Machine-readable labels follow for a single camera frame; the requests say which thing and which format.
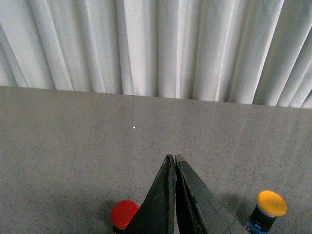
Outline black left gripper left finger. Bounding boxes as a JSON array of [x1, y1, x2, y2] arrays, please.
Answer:
[[124, 155, 176, 234]]

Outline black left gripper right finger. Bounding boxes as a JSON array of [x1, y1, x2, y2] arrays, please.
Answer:
[[175, 155, 248, 234]]

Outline yellow push button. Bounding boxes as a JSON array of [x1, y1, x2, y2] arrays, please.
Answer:
[[245, 190, 287, 234]]

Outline red push button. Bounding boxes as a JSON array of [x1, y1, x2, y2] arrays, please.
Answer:
[[110, 200, 139, 234]]

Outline white pleated curtain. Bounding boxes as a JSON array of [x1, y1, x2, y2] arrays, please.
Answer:
[[0, 0, 312, 108]]

